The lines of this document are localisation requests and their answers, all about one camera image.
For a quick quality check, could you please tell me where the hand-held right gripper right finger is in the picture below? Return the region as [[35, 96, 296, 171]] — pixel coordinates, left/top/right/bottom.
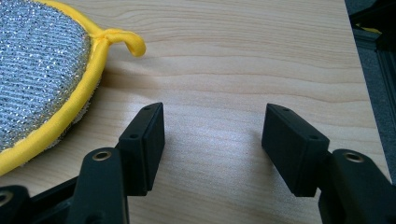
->
[[261, 103, 396, 224]]

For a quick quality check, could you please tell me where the dark metal frame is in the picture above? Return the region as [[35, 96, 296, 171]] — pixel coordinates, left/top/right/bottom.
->
[[344, 0, 396, 185]]

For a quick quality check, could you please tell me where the silver scouring pad yellow trim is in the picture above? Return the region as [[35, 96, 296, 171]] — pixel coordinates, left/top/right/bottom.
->
[[0, 0, 147, 177]]

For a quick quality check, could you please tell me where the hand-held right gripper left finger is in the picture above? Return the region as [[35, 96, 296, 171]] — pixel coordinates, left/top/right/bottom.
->
[[66, 102, 165, 224]]

